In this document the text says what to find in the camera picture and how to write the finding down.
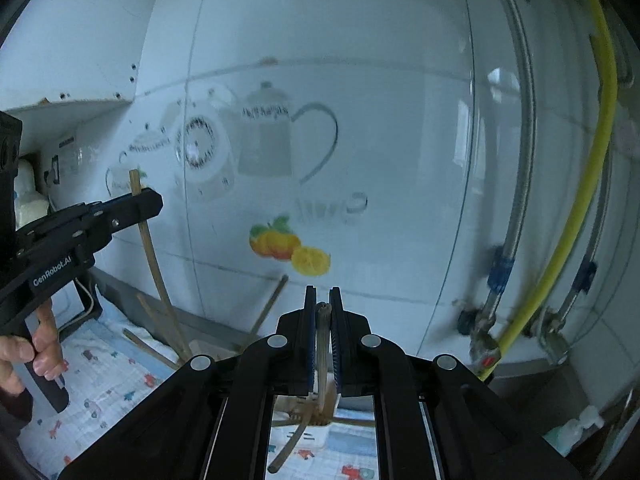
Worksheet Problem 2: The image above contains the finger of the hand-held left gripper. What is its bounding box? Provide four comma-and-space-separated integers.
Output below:
75, 202, 164, 249
102, 187, 164, 213

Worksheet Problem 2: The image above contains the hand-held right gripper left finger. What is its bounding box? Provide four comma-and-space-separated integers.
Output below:
57, 285, 317, 480

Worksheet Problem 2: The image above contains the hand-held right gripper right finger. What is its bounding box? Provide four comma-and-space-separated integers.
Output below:
330, 287, 581, 480

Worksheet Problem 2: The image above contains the single bamboo chopstick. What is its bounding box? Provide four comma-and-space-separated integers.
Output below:
136, 294, 182, 350
122, 329, 179, 367
249, 274, 290, 337
267, 301, 333, 473
129, 169, 193, 358

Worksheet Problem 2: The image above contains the person's left hand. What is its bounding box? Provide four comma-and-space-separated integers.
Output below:
0, 302, 66, 397

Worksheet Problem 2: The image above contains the metal angle valve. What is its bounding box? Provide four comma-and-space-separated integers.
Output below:
532, 307, 576, 366
457, 305, 501, 386

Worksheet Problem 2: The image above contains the printed car pattern cloth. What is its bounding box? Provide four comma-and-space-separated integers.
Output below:
17, 305, 381, 480

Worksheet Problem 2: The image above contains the soap pump bottle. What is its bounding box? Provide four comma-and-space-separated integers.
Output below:
542, 405, 606, 456

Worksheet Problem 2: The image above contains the wall cabinet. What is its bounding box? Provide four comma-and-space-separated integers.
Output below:
0, 0, 166, 111

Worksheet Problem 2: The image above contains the braided metal hose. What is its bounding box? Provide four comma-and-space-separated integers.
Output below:
480, 0, 538, 321
550, 35, 636, 321

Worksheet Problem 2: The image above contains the yellow gas hose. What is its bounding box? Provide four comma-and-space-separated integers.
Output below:
495, 0, 620, 376

